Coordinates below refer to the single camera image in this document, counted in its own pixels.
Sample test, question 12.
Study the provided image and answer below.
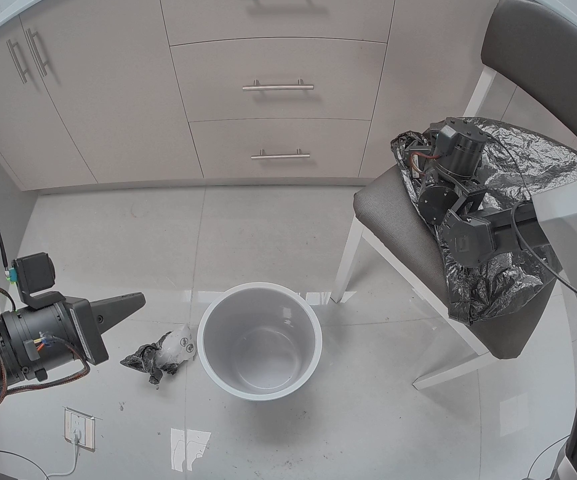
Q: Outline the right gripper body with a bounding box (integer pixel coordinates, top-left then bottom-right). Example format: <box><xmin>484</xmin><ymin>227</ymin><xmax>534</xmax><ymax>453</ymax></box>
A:
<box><xmin>402</xmin><ymin>135</ymin><xmax>442</xmax><ymax>189</ymax></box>

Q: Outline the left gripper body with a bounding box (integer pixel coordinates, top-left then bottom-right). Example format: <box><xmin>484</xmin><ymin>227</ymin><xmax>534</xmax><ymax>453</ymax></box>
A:
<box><xmin>1</xmin><ymin>296</ymin><xmax>110</xmax><ymax>382</ymax></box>

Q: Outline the black plastic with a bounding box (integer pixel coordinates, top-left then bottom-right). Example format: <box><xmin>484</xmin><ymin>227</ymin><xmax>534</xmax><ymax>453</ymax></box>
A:
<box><xmin>120</xmin><ymin>332</ymin><xmax>170</xmax><ymax>387</ymax></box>

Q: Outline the black plastic bag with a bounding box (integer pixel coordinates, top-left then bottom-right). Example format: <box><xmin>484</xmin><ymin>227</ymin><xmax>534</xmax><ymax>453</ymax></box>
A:
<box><xmin>390</xmin><ymin>117</ymin><xmax>577</xmax><ymax>325</ymax></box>

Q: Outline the white trash bin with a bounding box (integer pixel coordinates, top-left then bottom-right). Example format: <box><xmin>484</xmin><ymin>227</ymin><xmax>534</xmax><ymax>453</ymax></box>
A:
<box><xmin>197</xmin><ymin>281</ymin><xmax>323</xmax><ymax>402</ymax></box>

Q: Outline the grey white chair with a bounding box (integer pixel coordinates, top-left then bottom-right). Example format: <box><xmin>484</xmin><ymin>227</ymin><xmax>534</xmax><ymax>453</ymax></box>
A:
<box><xmin>331</xmin><ymin>0</ymin><xmax>577</xmax><ymax>391</ymax></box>

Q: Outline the beige cabinet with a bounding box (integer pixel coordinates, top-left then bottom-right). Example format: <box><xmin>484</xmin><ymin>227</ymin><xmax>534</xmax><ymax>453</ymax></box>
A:
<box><xmin>0</xmin><ymin>0</ymin><xmax>577</xmax><ymax>192</ymax></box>

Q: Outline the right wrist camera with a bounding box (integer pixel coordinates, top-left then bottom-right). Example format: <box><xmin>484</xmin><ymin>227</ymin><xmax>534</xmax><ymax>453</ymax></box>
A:
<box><xmin>436</xmin><ymin>124</ymin><xmax>464</xmax><ymax>156</ymax></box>

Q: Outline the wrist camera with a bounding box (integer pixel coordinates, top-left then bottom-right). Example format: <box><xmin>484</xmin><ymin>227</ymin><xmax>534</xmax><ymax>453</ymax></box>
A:
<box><xmin>8</xmin><ymin>252</ymin><xmax>66</xmax><ymax>314</ymax></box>
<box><xmin>436</xmin><ymin>124</ymin><xmax>464</xmax><ymax>156</ymax></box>

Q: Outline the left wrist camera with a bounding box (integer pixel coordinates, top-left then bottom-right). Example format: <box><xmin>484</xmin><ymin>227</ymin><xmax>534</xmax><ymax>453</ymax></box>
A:
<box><xmin>8</xmin><ymin>252</ymin><xmax>66</xmax><ymax>314</ymax></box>

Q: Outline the white power cable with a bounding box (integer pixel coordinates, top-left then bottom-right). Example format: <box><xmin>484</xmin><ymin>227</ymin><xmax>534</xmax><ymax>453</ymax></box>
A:
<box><xmin>32</xmin><ymin>429</ymin><xmax>83</xmax><ymax>480</ymax></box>

